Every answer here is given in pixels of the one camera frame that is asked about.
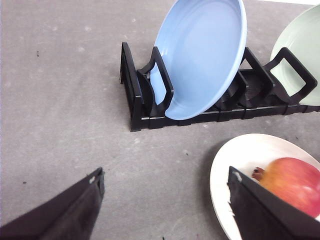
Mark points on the red pomegranate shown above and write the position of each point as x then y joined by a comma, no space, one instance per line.
295,180

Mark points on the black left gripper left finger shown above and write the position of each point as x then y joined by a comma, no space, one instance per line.
71,216

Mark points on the black dish rack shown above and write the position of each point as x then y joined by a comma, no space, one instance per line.
259,92

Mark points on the white plate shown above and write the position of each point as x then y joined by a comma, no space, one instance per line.
244,154

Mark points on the blue plate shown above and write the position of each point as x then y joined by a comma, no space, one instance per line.
202,44

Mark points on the green plate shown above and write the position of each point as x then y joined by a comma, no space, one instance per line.
302,38

